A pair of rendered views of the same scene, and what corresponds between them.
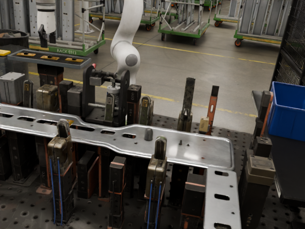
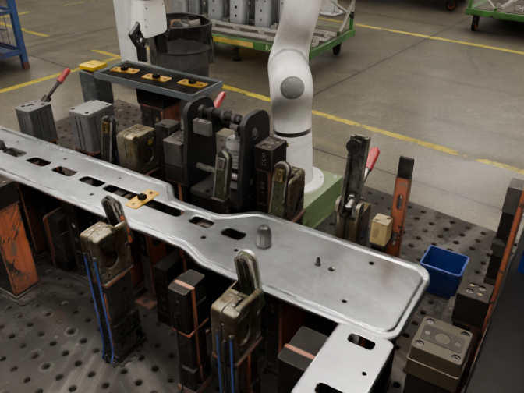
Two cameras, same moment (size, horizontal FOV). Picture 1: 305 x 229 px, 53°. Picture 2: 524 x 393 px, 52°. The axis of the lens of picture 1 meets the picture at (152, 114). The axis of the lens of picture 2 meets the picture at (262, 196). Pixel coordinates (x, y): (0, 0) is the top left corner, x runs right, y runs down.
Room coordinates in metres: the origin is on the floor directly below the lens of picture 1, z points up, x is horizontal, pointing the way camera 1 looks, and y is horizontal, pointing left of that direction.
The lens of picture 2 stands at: (0.20, -0.35, 1.67)
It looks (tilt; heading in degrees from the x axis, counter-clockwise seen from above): 31 degrees down; 23
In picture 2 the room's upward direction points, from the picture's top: straight up
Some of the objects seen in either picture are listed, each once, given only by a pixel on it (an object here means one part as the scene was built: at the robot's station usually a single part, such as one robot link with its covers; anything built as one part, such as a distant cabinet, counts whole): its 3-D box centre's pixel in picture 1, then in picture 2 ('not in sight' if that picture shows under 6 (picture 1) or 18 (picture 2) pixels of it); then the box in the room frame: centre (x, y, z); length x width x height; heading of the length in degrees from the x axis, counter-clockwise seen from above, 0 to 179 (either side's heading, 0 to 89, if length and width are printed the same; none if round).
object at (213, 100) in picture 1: (206, 140); (391, 260); (1.15, -0.24, 0.95); 0.03 x 0.01 x 0.50; 81
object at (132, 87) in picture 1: (132, 129); (270, 216); (1.26, 0.09, 0.91); 0.07 x 0.05 x 0.42; 171
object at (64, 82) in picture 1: (67, 120); (173, 186); (1.31, 0.41, 0.90); 0.05 x 0.05 x 0.40; 81
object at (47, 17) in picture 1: (46, 20); (149, 13); (1.45, 0.52, 1.34); 0.10 x 0.07 x 0.11; 174
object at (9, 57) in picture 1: (50, 58); (157, 79); (1.45, 0.52, 1.16); 0.37 x 0.14 x 0.02; 81
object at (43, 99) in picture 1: (49, 126); (142, 192); (1.26, 0.48, 0.89); 0.13 x 0.11 x 0.38; 171
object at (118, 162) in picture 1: (117, 195); (192, 337); (0.87, 0.10, 0.84); 0.11 x 0.08 x 0.29; 171
